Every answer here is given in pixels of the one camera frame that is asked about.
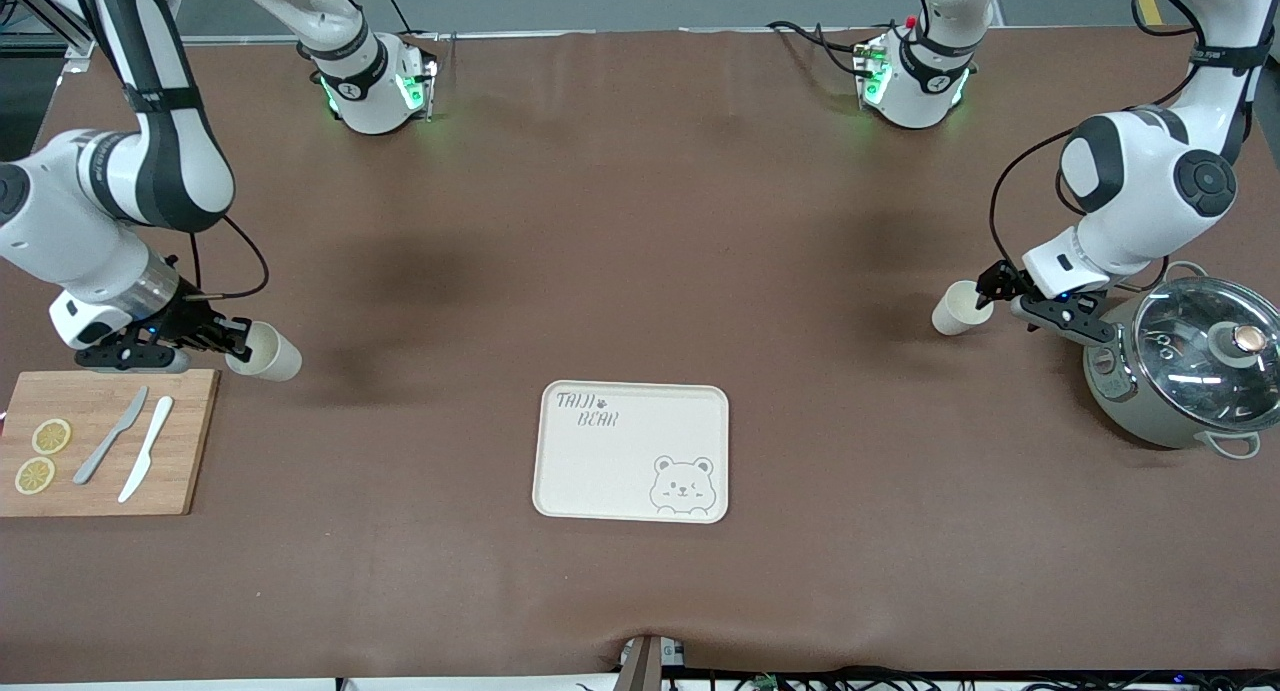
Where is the grey plastic knife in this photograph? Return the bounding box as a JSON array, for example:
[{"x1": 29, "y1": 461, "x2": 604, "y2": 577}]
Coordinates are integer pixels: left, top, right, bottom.
[{"x1": 72, "y1": 386, "x2": 150, "y2": 487}]

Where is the brown table mat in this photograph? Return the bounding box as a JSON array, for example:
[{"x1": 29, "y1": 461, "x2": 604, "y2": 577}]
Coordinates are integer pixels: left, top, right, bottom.
[{"x1": 0, "y1": 26, "x2": 1280, "y2": 684}]

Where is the cream bear print tray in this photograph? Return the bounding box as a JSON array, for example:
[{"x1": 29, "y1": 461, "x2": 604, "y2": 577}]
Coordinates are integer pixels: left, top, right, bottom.
[{"x1": 531, "y1": 380, "x2": 730, "y2": 525}]

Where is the glass pot lid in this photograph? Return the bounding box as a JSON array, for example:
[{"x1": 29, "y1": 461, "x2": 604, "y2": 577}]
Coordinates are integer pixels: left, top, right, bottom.
[{"x1": 1133, "y1": 276, "x2": 1280, "y2": 434}]

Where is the white plastic cup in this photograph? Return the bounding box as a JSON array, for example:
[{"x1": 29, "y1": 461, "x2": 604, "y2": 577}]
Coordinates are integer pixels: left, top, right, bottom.
[
  {"x1": 225, "y1": 321, "x2": 303, "y2": 383},
  {"x1": 932, "y1": 280, "x2": 996, "y2": 337}
]

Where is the table edge clamp bracket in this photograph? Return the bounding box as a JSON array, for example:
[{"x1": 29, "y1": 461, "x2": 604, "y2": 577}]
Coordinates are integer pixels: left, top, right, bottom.
[{"x1": 613, "y1": 633, "x2": 689, "y2": 691}]

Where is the bamboo cutting board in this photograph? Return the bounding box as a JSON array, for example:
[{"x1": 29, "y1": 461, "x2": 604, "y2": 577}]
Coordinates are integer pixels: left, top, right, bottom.
[{"x1": 0, "y1": 369, "x2": 221, "y2": 518}]

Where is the white plastic knife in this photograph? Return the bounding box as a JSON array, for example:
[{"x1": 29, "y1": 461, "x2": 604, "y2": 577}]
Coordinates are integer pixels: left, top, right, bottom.
[{"x1": 117, "y1": 395, "x2": 175, "y2": 504}]

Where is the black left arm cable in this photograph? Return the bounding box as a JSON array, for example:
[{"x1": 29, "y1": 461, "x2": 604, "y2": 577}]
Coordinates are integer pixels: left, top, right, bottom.
[{"x1": 988, "y1": 0, "x2": 1251, "y2": 317}]

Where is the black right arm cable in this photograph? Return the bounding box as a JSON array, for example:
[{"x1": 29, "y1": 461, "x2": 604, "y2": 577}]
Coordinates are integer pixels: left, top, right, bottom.
[{"x1": 185, "y1": 214, "x2": 271, "y2": 302}]

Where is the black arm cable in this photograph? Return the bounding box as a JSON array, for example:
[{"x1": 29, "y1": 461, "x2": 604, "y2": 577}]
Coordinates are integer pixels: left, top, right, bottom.
[
  {"x1": 988, "y1": 0, "x2": 1251, "y2": 317},
  {"x1": 185, "y1": 214, "x2": 271, "y2": 302}
]

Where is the aluminium frame profile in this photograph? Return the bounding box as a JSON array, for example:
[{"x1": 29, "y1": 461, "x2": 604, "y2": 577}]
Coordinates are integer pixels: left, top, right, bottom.
[{"x1": 0, "y1": 0, "x2": 101, "y2": 64}]

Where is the olive green electric pot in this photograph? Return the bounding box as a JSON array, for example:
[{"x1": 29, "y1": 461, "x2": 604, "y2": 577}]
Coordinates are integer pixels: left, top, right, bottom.
[{"x1": 1083, "y1": 261, "x2": 1263, "y2": 460}]

